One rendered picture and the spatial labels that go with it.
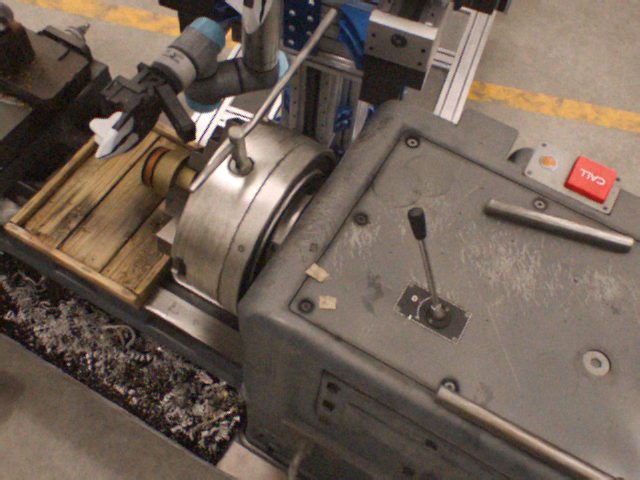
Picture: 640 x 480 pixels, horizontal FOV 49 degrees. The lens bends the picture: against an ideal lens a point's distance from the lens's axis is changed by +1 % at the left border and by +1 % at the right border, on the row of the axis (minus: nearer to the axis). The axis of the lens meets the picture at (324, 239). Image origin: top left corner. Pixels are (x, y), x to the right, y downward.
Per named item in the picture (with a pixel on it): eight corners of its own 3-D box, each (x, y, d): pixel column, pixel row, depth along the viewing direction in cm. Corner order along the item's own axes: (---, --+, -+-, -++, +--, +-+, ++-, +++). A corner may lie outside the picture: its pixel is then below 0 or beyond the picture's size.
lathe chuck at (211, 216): (317, 199, 135) (320, 102, 107) (229, 332, 123) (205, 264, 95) (278, 178, 137) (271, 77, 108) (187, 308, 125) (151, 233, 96)
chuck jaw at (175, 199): (231, 211, 112) (188, 260, 105) (230, 230, 116) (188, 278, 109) (175, 181, 114) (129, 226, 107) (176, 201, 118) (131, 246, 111)
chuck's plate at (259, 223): (333, 207, 134) (340, 112, 106) (245, 341, 123) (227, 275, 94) (317, 199, 135) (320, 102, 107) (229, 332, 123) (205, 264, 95)
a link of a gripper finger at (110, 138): (75, 146, 120) (109, 112, 124) (103, 161, 119) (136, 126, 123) (70, 134, 117) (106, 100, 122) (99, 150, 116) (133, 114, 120)
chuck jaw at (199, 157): (254, 190, 117) (278, 126, 113) (241, 196, 113) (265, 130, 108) (200, 161, 119) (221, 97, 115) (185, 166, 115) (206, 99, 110)
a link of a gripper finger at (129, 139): (79, 157, 123) (113, 123, 127) (107, 172, 121) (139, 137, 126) (75, 146, 120) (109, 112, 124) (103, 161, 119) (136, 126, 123)
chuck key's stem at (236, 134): (243, 184, 104) (237, 141, 93) (232, 176, 104) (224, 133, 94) (252, 173, 104) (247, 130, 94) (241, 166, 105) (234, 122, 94)
